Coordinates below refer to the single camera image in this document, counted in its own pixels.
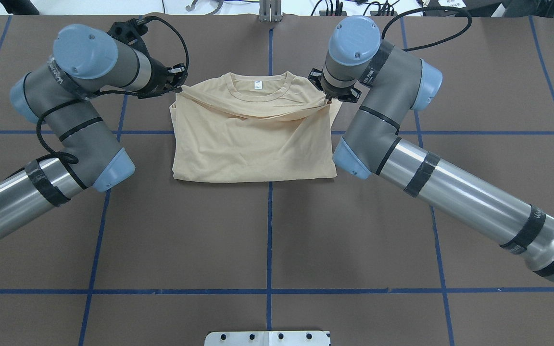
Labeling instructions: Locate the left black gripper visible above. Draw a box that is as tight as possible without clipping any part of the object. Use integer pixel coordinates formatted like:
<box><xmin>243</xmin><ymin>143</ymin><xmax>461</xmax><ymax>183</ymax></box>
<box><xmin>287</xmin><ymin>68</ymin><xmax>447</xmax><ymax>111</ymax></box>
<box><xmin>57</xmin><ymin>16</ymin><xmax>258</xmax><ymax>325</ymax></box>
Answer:
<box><xmin>148</xmin><ymin>63</ymin><xmax>187</xmax><ymax>97</ymax></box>

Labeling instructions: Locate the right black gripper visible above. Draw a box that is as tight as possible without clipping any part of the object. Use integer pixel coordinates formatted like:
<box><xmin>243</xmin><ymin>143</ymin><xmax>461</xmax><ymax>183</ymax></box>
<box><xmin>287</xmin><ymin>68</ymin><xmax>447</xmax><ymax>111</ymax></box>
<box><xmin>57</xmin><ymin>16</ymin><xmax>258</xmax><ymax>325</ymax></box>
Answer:
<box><xmin>308</xmin><ymin>68</ymin><xmax>360</xmax><ymax>103</ymax></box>

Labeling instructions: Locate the beige long-sleeve printed shirt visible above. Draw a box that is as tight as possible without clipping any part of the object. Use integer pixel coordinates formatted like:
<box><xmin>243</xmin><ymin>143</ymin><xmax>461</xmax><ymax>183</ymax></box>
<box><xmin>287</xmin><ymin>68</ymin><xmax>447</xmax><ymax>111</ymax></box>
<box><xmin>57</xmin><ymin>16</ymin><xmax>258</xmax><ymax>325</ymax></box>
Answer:
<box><xmin>169</xmin><ymin>72</ymin><xmax>341</xmax><ymax>183</ymax></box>

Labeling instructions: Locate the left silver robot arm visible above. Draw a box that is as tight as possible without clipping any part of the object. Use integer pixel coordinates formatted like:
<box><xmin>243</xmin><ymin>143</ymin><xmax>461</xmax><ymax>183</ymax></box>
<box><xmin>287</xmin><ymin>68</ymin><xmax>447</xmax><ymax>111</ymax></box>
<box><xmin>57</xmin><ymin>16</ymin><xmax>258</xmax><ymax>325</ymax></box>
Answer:
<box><xmin>0</xmin><ymin>16</ymin><xmax>189</xmax><ymax>239</ymax></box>

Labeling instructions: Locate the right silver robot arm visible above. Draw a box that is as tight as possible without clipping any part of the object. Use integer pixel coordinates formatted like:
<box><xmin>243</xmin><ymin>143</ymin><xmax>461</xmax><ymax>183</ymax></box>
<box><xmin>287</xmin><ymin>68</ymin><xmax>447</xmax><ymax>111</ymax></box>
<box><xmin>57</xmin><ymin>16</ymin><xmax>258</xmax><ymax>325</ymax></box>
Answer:
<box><xmin>308</xmin><ymin>15</ymin><xmax>554</xmax><ymax>283</ymax></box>

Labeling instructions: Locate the white metal mounting plate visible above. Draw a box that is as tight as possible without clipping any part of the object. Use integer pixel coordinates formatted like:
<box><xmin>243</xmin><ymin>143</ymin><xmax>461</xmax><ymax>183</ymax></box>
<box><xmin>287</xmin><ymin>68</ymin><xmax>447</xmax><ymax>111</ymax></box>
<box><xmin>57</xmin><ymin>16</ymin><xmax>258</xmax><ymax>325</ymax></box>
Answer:
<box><xmin>204</xmin><ymin>330</ymin><xmax>332</xmax><ymax>346</ymax></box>

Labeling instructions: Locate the grey aluminium camera post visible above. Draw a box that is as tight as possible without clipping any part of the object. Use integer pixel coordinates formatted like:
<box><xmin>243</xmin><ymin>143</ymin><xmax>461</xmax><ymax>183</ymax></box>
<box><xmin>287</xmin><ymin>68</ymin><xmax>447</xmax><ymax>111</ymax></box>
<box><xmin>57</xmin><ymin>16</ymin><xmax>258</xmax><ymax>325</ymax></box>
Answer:
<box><xmin>259</xmin><ymin>0</ymin><xmax>283</xmax><ymax>22</ymax></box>

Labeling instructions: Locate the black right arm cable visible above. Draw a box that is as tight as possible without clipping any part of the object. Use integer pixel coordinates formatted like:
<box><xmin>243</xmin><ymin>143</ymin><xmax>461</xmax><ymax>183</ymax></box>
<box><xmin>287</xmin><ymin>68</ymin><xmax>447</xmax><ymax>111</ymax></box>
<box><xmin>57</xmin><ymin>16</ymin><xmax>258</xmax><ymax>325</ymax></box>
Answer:
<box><xmin>381</xmin><ymin>7</ymin><xmax>473</xmax><ymax>51</ymax></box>

